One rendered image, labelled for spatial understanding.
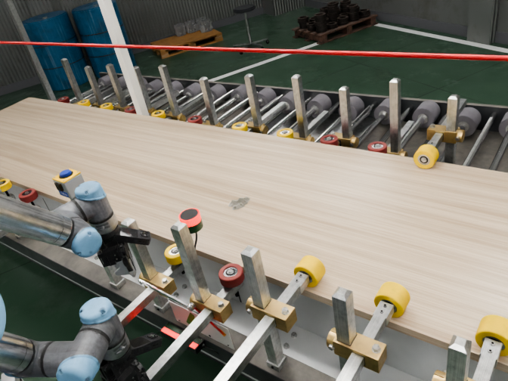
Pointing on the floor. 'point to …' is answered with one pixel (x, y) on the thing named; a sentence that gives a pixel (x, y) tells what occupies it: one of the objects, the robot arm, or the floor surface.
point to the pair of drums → (54, 75)
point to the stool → (248, 26)
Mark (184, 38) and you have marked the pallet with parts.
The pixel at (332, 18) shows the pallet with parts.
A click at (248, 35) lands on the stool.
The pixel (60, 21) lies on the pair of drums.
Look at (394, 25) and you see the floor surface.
